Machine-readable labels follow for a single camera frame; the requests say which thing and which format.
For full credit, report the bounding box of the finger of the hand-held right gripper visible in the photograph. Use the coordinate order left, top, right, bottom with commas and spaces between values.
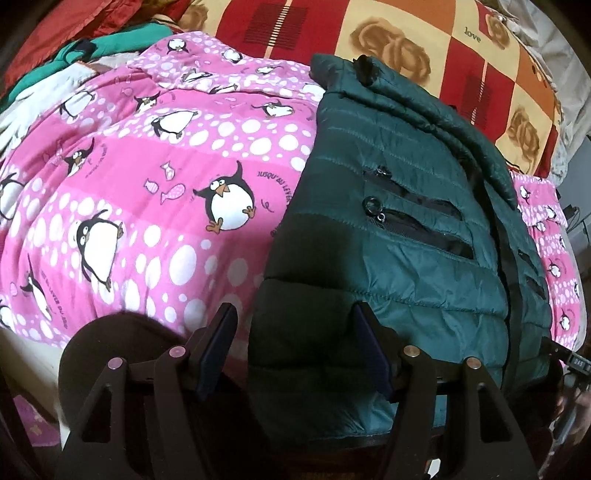
540, 337, 574, 366

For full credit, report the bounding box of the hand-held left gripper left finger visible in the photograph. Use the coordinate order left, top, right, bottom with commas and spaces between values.
60, 302, 239, 480

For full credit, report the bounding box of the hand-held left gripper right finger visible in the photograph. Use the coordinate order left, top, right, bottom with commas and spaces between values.
352, 301, 539, 480

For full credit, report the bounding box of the dark green puffer jacket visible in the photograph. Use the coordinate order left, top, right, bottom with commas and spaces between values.
247, 53, 561, 439

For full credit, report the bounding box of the pink penguin print blanket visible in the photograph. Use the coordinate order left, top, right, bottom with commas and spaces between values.
0, 32, 583, 358

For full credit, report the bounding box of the grey white bedding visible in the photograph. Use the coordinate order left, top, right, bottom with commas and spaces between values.
496, 0, 583, 182

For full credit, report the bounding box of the white printed cloth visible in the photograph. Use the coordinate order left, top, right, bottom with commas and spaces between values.
0, 55, 141, 160

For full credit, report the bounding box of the red orange checkered rose quilt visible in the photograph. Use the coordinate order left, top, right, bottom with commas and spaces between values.
175, 0, 561, 178

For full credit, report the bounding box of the red heart-shaped ruffled pillow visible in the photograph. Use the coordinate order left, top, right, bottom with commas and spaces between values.
9, 0, 155, 81

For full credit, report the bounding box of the black cable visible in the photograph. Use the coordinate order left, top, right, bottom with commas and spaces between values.
564, 203, 584, 232

